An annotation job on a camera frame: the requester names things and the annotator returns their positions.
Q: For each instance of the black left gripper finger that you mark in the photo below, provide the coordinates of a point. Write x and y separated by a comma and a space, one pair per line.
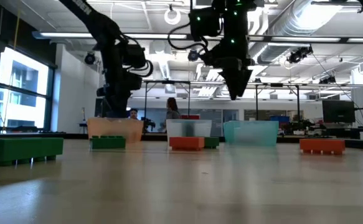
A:
115, 109

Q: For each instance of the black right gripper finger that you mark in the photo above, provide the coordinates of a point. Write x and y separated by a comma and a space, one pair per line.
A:
235, 82
248, 76

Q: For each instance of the green toy building block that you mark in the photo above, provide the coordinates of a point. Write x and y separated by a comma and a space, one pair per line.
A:
212, 142
108, 143
19, 149

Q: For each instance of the red toy building block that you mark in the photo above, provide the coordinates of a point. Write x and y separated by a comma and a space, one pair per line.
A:
322, 145
186, 143

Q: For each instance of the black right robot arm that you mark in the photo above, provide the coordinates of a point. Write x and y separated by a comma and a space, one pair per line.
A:
231, 18

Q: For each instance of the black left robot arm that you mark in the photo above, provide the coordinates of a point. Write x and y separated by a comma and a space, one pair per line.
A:
106, 31

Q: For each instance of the person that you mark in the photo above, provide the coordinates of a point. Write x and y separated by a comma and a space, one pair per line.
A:
172, 113
133, 113

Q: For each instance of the orange translucent plastic bin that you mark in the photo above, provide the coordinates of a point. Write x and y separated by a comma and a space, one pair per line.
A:
134, 130

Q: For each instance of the blue box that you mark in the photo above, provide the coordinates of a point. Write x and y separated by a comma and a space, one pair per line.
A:
280, 119

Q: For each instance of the teal translucent plastic bin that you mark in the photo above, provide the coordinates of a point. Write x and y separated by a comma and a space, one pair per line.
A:
251, 133

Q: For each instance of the red box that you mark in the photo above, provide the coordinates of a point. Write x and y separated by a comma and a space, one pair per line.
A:
190, 117

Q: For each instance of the clear translucent plastic bin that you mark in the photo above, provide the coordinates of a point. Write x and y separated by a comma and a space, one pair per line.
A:
189, 127

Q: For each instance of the long ceiling light strip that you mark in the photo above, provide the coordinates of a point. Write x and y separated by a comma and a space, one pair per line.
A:
75, 35
309, 39

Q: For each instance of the large window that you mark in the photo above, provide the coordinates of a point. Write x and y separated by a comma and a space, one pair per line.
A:
22, 93

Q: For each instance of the black computer monitor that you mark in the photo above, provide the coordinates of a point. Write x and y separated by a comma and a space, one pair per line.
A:
338, 111

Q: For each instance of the black metal frame rig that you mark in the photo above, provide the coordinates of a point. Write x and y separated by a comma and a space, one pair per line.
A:
277, 84
168, 82

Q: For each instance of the round black camera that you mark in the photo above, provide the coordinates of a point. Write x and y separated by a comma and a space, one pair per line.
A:
193, 55
90, 58

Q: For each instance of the black hanging camera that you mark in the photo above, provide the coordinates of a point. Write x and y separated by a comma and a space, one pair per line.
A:
299, 54

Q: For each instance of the silver ventilation duct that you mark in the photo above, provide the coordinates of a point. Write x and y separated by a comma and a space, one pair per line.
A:
293, 25

